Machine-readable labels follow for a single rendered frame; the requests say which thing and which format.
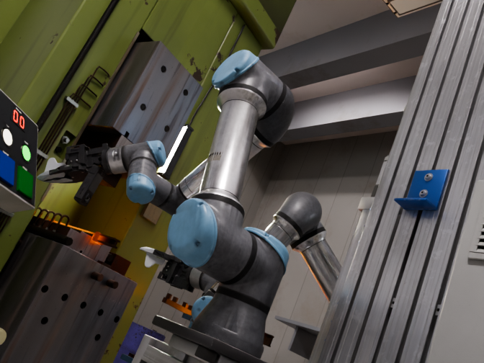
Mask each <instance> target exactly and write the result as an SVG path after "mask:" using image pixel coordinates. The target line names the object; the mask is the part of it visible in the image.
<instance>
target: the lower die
mask: <svg viewBox="0 0 484 363"><path fill-rule="evenodd" d="M36 218H37V217H36V216H33V217H32V219H31V221H30V224H33V223H34V221H35V219H36ZM42 221H43V218H39V219H38V220H37V222H36V226H38V227H39V225H40V224H41V222H42ZM49 222H50V221H49V220H45V222H44V223H43V225H42V228H44V229H46V227H47V226H48V224H49ZM56 225H57V223H55V222H52V223H51V225H50V227H49V230H51V231H53V230H54V228H55V227H56ZM56 233H60V234H62V235H65V236H68V237H71V238H72V239H73V243H72V244H71V245H70V246H67V247H69V248H72V249H73V250H74V251H77V252H79V253H80V251H82V253H81V254H83V255H84V256H87V257H88V258H90V259H92V260H94V261H96V262H97V261H98V260H100V261H103V262H104V261H105V259H106V258H107V256H108V254H109V252H110V250H111V248H112V247H109V246H105V245H100V244H99V243H97V242H95V241H93V240H92V238H93V237H94V234H91V233H87V232H85V231H82V230H78V229H75V228H71V227H68V226H65V225H61V224H59V226H58V228H57V229H56Z"/></svg>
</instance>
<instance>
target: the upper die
mask: <svg viewBox="0 0 484 363"><path fill-rule="evenodd" d="M103 143H107V144H108V146H109V147H110V148H114V147H119V146H124V145H131V144H133V143H131V142H130V141H129V140H128V139H127V138H126V137H124V136H123V135H119V134H112V133H98V132H91V131H83V133H82V134H81V137H80V138H79V140H78V142H77V144H76V145H81V144H85V146H88V147H89V148H90V149H91V148H99V147H102V144H103ZM121 174H122V176H121V178H122V179H127V175H128V172H126V173H121Z"/></svg>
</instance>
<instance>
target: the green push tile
mask: <svg viewBox="0 0 484 363"><path fill-rule="evenodd" d="M32 189H33V175H31V174H30V173H29V172H28V171H26V170H25V169H23V168H22V167H21V166H18V167H17V191H18V192H19V193H21V194H22V195H24V196H25V197H26V198H28V199H29V200H31V199H32Z"/></svg>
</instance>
